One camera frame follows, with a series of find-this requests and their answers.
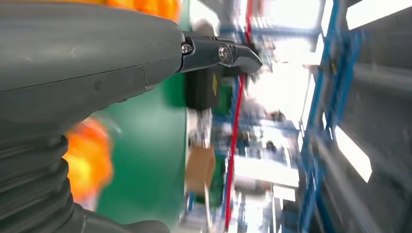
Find green table mat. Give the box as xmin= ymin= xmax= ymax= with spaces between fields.
xmin=95 ymin=72 xmax=189 ymax=231

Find black case with yellow label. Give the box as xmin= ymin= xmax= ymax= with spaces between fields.
xmin=185 ymin=68 xmax=223 ymax=112

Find green plastic crate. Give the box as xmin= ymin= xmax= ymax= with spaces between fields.
xmin=210 ymin=154 xmax=226 ymax=206
xmin=212 ymin=85 xmax=232 ymax=117

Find open brown cardboard box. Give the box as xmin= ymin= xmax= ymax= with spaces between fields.
xmin=185 ymin=145 xmax=217 ymax=195

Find red pole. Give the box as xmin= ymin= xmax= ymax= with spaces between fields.
xmin=223 ymin=0 xmax=255 ymax=231

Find blue metal rack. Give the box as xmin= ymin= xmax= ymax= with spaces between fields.
xmin=219 ymin=0 xmax=364 ymax=233

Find ceiling light bar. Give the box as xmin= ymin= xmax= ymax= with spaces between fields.
xmin=334 ymin=125 xmax=373 ymax=184
xmin=346 ymin=0 xmax=412 ymax=31

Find tangled black cables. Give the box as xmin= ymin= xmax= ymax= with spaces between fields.
xmin=188 ymin=109 xmax=213 ymax=147

